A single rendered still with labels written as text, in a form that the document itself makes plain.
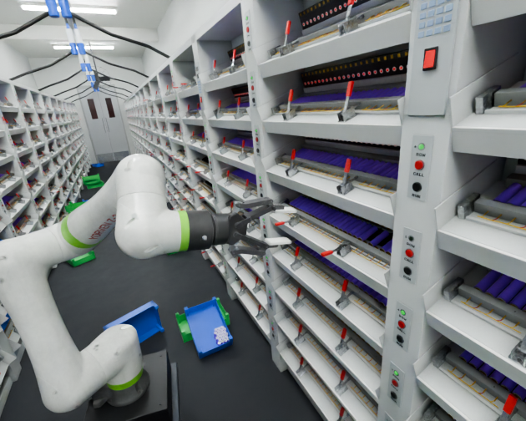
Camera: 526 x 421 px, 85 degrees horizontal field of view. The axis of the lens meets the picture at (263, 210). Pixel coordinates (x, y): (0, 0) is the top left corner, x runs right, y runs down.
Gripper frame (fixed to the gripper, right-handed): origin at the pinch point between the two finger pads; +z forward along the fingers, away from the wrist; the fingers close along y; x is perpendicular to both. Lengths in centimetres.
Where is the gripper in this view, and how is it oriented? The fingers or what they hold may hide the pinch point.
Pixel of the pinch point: (283, 225)
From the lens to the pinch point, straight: 77.6
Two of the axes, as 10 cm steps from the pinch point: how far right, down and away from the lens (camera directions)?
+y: -1.3, 9.5, 2.9
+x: 4.5, 3.1, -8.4
